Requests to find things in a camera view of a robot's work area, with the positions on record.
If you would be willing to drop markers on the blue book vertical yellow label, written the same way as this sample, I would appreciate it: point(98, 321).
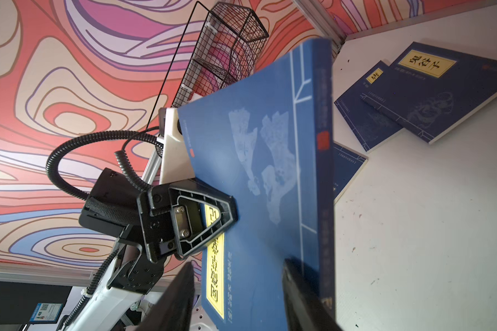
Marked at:
point(267, 141)

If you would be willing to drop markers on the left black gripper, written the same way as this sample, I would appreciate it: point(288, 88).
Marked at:
point(179, 218)

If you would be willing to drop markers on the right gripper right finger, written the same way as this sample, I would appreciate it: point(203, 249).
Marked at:
point(304, 310)

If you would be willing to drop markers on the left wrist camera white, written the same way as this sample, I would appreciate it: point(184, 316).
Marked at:
point(176, 165)

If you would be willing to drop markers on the navy book under stack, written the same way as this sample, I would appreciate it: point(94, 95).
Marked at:
point(370, 127)

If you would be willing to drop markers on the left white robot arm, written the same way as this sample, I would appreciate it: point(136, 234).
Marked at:
point(101, 306)

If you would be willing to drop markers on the navy book top yellow label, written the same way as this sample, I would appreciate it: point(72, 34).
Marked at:
point(430, 90)

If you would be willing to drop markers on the left black wire basket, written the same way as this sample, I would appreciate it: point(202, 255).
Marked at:
point(226, 39)

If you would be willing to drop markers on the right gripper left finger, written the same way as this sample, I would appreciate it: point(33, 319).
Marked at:
point(174, 308)

